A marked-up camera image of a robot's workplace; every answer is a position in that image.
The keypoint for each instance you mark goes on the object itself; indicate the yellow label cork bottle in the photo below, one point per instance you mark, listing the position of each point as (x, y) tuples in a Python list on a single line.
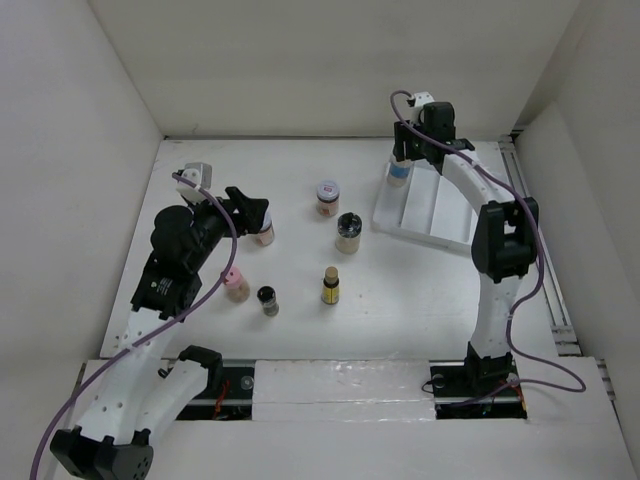
[(330, 289)]

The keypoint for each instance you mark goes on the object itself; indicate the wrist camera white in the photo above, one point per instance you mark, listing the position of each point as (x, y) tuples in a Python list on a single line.
[(199, 174), (416, 102)]

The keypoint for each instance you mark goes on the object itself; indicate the black grinder top jar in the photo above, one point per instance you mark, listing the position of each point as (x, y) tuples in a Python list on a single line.
[(349, 229)]

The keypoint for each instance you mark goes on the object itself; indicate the black mounting rail base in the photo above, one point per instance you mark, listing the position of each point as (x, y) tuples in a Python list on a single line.
[(344, 391)]

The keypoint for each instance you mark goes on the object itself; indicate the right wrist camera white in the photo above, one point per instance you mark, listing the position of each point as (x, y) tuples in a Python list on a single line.
[(416, 102)]

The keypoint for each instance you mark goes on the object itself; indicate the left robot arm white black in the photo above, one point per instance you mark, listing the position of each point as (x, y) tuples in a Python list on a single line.
[(133, 407)]

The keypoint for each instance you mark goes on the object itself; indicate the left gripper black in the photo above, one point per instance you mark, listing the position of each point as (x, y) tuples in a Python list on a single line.
[(248, 219)]

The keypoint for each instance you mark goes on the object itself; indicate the white divided organizer tray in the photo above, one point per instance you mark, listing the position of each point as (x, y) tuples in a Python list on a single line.
[(437, 207)]

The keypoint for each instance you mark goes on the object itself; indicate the small black lid bottle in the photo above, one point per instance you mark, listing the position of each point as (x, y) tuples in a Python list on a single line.
[(266, 296)]

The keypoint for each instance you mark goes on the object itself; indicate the pink lid spice bottle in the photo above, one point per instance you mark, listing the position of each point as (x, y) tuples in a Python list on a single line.
[(236, 286)]

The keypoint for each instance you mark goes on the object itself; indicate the red label spice jar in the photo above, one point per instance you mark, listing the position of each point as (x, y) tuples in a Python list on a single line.
[(327, 195), (266, 234)]

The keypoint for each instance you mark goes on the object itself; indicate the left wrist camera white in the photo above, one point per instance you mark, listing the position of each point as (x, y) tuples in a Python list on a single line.
[(199, 174)]

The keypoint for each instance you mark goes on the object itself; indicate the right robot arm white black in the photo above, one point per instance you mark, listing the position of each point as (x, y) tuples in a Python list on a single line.
[(504, 246)]

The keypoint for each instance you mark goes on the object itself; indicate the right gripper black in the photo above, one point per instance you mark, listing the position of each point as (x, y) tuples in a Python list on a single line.
[(402, 133)]

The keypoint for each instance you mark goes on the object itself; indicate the blue label silver lid jar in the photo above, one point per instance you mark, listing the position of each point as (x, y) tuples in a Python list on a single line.
[(398, 172)]

